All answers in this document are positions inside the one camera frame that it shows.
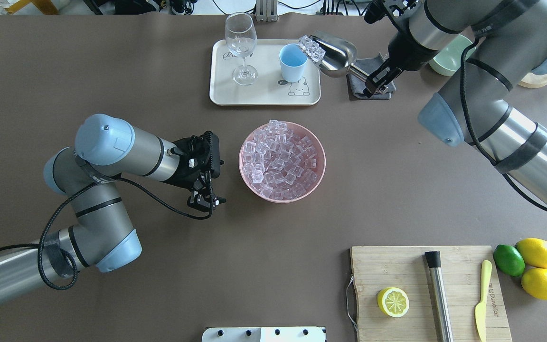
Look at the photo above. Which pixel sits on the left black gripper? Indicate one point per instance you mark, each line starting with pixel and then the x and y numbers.
pixel 182 175

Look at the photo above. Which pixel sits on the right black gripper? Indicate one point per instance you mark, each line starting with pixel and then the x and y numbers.
pixel 402 53

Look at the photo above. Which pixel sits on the stainless steel ice scoop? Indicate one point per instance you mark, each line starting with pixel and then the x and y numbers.
pixel 339 58

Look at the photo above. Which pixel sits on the clear ice cubes pile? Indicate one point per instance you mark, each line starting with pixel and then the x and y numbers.
pixel 280 159

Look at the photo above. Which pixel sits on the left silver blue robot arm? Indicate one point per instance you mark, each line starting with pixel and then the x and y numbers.
pixel 253 262

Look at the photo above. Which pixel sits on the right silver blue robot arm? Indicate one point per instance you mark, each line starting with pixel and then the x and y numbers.
pixel 510 42

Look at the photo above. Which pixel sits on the light blue cup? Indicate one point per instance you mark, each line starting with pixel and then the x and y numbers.
pixel 292 62

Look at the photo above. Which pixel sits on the grey folded cloth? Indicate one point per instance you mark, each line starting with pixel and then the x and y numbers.
pixel 358 86

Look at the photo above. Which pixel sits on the mint green bowl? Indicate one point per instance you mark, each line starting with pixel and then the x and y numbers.
pixel 447 61

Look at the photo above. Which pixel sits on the pink bowl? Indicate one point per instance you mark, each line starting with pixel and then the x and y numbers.
pixel 282 161

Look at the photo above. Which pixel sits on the cream serving tray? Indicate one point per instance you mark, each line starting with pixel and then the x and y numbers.
pixel 270 87

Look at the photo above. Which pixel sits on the white control box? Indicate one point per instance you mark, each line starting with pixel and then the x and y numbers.
pixel 265 334

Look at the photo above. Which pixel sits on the clear wine glass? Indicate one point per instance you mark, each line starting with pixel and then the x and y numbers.
pixel 241 40

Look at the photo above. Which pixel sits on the steel muddler black tip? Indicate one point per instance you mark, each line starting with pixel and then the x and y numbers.
pixel 433 260

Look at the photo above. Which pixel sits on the wooden cutting board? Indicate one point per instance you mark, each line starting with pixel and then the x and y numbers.
pixel 377 267

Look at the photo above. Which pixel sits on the halved lemon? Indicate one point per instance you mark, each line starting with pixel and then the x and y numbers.
pixel 393 302

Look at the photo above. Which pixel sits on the green lime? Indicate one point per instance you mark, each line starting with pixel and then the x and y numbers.
pixel 508 260

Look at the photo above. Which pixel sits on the yellow lemon near lime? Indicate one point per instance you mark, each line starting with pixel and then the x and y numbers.
pixel 533 251

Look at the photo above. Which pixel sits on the yellow plastic knife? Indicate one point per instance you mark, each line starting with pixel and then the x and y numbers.
pixel 481 307

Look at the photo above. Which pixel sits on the yellow lemon outer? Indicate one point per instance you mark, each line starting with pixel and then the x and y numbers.
pixel 534 282

